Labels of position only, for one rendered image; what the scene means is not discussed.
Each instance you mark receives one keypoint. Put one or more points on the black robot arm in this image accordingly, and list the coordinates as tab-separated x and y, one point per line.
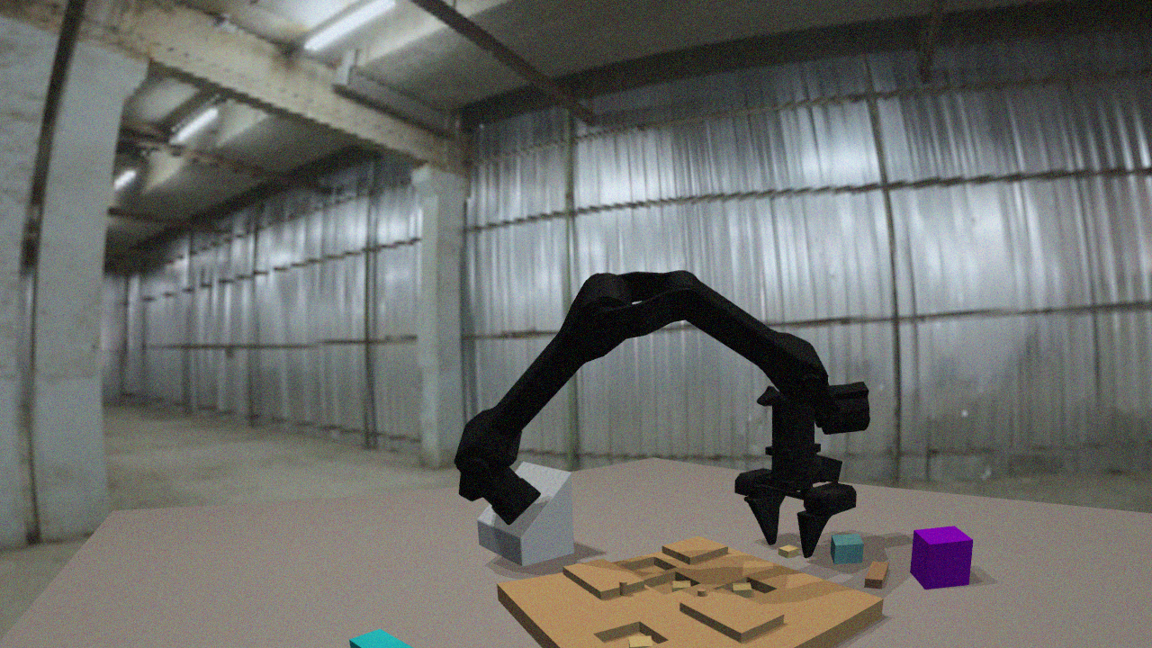
601	317

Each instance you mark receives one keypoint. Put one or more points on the purple cube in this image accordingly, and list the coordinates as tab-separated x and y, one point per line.
941	557

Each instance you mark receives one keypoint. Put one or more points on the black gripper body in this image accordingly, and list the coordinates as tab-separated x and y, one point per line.
792	470

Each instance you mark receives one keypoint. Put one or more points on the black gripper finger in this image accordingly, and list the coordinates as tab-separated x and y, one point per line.
766	512
810	527

